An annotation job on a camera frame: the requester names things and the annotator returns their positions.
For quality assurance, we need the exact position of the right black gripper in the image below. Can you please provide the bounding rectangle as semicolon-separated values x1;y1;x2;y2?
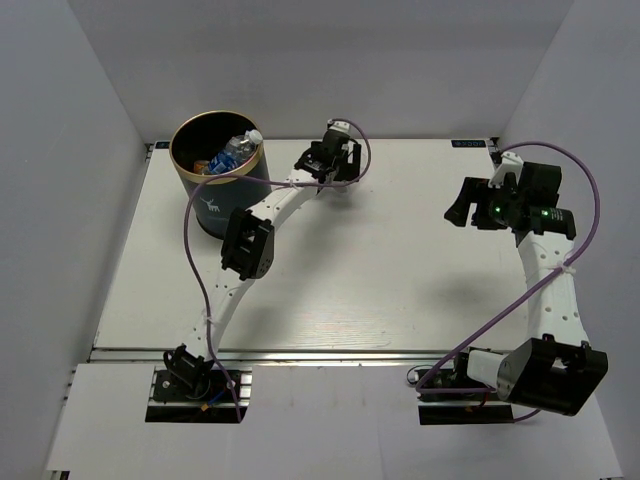
444;177;524;230

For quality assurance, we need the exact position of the clear bottle with silver cap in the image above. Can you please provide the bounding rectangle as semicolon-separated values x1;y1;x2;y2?
328;183;351;195

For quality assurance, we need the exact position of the small clear bottle blue label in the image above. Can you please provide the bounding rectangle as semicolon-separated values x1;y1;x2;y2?
204;129;263;175

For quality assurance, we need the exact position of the orange juice plastic bottle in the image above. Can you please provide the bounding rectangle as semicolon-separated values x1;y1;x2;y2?
193;160;209;175

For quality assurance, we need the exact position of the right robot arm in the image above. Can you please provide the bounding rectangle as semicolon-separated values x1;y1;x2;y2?
444;152;608;416

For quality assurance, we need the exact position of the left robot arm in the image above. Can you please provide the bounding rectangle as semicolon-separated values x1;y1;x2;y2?
182;118;372;371

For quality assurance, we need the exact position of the dark green cylindrical bin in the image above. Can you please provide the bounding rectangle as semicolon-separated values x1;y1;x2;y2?
169;111;271;239

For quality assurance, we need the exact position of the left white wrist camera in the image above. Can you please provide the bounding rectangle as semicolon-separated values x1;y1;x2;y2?
327;119;351;136

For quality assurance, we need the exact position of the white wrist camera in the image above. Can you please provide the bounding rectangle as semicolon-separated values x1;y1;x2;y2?
327;119;351;136
488;150;524;189

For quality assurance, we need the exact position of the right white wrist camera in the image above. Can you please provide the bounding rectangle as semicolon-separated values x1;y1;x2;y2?
488;150;524;189

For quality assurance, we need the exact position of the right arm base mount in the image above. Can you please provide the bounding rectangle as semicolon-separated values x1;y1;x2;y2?
418;354;515;426

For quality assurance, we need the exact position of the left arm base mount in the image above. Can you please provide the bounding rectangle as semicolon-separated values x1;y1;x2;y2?
145;345;251;424

